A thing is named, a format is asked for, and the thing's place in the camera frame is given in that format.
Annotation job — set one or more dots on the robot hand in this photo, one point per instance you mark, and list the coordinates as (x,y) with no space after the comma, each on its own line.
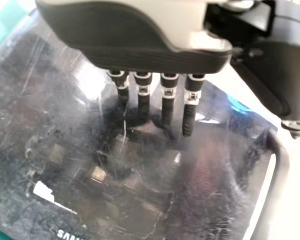
(130,32)

